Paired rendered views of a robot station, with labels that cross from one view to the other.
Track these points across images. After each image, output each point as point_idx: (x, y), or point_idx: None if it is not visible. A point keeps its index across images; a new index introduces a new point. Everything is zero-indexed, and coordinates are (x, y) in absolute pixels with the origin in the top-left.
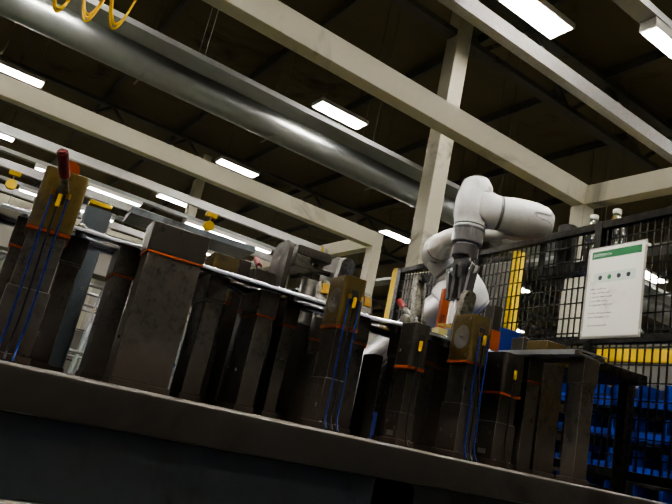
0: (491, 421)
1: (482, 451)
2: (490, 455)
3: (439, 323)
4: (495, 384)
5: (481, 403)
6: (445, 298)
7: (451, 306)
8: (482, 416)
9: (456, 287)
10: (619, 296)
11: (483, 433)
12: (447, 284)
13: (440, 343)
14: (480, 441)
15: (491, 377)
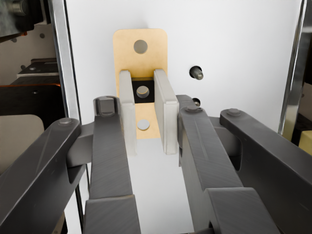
0: (28, 73)
1: (51, 62)
2: (34, 62)
3: (150, 29)
4: (4, 90)
5: (57, 82)
6: (235, 108)
7: (161, 98)
8: (54, 76)
9: (190, 175)
10: None
11: (48, 68)
12: (293, 159)
13: (190, 70)
14: (55, 65)
15: (16, 94)
